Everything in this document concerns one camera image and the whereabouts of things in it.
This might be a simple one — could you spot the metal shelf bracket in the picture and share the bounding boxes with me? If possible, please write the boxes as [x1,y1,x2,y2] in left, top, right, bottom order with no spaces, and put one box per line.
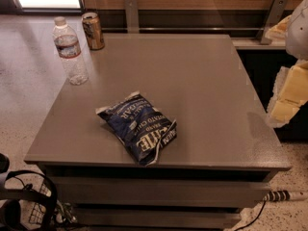
[124,0,140,34]
[257,0,289,45]

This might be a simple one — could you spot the black cable on floor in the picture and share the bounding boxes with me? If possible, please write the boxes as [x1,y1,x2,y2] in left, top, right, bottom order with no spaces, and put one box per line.
[233,200,268,231]

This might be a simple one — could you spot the black robot base with cables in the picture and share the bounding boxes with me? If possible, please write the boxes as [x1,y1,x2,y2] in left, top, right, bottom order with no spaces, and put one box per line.
[0,152,78,231]

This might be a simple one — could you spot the blue chip bag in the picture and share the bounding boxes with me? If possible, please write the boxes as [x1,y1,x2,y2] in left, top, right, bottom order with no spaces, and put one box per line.
[95,91,177,166]

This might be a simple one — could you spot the grey drawer cabinet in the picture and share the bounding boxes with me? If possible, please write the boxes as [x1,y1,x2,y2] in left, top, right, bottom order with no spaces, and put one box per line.
[25,34,290,231]

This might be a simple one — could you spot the clear plastic water bottle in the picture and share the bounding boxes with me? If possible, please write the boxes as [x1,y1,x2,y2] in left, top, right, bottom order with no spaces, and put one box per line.
[53,16,89,86]

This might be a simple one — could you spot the left metal shelf bracket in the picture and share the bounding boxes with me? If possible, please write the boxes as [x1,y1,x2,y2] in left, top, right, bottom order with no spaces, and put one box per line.
[124,0,140,34]

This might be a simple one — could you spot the striped stick on floor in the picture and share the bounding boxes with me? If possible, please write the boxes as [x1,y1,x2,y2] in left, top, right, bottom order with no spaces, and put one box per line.
[262,190,308,203]

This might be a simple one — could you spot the right metal shelf bracket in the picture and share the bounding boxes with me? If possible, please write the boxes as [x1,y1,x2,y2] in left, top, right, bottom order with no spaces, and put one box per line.
[257,0,289,45]

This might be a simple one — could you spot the orange drink can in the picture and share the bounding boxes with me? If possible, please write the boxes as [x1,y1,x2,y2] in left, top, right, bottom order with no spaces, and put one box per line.
[82,12,105,50]

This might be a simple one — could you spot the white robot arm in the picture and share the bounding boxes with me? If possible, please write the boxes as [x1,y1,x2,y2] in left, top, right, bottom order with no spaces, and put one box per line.
[266,0,308,128]

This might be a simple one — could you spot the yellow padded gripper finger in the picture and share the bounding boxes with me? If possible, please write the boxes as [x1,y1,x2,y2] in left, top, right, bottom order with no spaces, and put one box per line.
[267,61,308,128]

